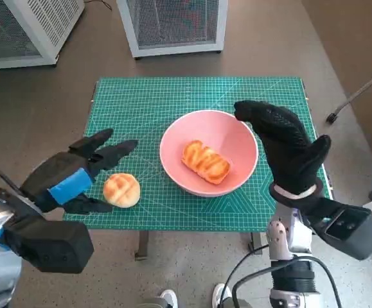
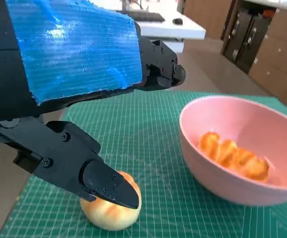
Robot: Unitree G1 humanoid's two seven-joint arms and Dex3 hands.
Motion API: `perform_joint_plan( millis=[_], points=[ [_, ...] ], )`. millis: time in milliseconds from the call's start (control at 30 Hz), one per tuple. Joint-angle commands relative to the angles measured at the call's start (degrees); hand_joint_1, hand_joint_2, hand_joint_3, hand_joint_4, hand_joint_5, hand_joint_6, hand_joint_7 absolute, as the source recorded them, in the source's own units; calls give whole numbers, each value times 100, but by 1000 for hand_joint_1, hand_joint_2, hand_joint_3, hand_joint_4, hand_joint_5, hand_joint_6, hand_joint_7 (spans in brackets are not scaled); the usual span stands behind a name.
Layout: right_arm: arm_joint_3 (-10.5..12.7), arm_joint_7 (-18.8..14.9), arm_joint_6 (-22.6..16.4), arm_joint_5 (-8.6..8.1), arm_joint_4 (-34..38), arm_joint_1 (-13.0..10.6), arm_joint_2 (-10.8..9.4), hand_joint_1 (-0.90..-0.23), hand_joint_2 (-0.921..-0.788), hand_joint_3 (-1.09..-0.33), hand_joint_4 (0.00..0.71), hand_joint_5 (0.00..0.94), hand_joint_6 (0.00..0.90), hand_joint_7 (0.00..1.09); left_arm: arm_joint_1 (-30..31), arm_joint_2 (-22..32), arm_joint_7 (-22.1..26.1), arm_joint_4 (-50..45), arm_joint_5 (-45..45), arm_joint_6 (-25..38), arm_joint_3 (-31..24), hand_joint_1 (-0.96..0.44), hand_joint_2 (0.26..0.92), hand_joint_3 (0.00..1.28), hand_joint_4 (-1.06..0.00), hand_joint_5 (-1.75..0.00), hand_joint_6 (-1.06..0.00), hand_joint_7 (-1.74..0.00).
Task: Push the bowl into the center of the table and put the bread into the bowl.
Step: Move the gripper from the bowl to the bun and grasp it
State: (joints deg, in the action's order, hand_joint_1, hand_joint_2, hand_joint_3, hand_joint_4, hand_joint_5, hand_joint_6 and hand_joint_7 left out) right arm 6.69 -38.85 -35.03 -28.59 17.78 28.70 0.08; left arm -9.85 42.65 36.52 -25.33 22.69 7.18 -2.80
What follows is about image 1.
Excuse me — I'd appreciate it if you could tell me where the black knitted gloved right hand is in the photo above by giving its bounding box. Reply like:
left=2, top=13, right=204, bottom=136
left=233, top=99, right=332, bottom=196

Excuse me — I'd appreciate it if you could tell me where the black left hand blue tape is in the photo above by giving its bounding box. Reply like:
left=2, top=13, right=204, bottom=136
left=20, top=128, right=139, bottom=215

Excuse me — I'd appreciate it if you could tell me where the round toy bread bun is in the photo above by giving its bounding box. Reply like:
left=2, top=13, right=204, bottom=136
left=103, top=173, right=141, bottom=209

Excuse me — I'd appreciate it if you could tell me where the oblong striped toy bread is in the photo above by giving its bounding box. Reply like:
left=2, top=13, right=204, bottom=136
left=181, top=139, right=231, bottom=185

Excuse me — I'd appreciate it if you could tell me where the pink bowl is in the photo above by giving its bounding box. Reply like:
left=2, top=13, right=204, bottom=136
left=159, top=110, right=259, bottom=198

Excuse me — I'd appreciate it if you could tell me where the grey office chair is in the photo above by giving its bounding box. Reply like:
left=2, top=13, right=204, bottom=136
left=326, top=59, right=372, bottom=201

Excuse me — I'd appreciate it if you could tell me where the dark metal table leg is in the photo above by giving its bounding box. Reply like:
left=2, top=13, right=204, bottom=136
left=134, top=230, right=150, bottom=261
left=249, top=231, right=263, bottom=256

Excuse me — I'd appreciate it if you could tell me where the green cutting mat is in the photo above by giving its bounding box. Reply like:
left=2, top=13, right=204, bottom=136
left=62, top=76, right=334, bottom=232

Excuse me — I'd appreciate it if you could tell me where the white cabinet with perforated side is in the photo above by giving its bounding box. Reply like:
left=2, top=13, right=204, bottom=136
left=0, top=0, right=86, bottom=71

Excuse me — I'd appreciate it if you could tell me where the white right robot foot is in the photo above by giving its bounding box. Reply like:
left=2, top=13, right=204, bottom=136
left=211, top=282, right=233, bottom=308

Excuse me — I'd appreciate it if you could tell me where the white cabinet with mesh front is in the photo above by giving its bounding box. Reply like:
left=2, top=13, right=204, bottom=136
left=116, top=0, right=229, bottom=58

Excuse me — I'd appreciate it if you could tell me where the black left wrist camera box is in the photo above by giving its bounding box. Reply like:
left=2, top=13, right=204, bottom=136
left=2, top=205, right=95, bottom=274

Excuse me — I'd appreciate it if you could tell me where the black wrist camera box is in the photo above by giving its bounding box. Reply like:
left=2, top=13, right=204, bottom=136
left=307, top=197, right=372, bottom=261
left=2, top=205, right=95, bottom=274

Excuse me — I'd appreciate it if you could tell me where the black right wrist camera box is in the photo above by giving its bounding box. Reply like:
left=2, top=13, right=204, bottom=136
left=307, top=197, right=372, bottom=261

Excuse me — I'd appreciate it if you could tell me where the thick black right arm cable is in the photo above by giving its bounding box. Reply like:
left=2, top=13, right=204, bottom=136
left=222, top=243, right=341, bottom=308

